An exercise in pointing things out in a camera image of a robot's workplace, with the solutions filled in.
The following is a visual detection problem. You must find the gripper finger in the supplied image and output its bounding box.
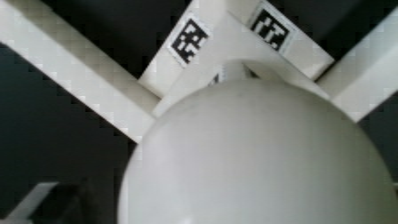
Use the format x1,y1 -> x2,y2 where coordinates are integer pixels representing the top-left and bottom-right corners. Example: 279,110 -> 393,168
0,181 -> 86,224

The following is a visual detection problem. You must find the white lamp bulb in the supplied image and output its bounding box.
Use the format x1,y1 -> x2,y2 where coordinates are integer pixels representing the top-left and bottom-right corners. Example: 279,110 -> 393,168
118,80 -> 398,224

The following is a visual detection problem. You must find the white lamp base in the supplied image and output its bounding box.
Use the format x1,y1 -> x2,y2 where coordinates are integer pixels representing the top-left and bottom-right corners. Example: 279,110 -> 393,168
139,0 -> 334,115

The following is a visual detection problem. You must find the white frame wall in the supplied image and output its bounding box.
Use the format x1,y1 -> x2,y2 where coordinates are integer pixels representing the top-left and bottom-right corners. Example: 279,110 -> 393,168
0,0 -> 393,141

